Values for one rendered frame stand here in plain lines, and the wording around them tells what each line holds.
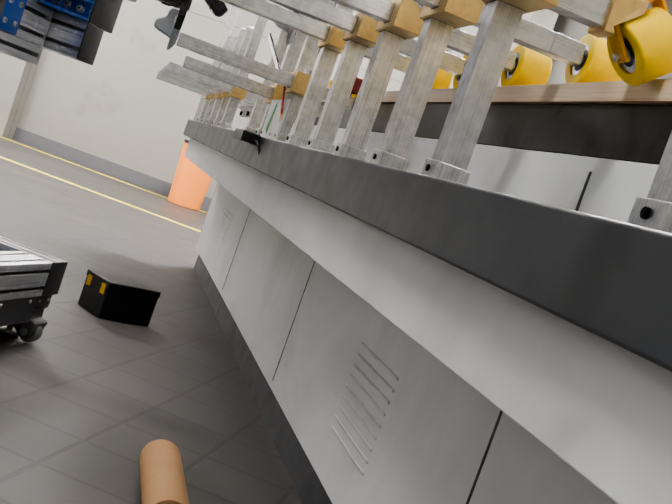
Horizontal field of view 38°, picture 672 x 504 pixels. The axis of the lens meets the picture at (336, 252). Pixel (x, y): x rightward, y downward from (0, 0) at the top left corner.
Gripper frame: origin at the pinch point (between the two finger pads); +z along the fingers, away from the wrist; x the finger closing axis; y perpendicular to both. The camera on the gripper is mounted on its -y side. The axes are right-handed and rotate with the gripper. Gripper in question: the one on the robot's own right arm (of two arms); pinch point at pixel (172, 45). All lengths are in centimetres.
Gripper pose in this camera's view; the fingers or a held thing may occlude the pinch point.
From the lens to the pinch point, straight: 233.8
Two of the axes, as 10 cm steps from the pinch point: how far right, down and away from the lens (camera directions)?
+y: -9.2, -3.1, -2.5
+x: 2.1, 1.5, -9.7
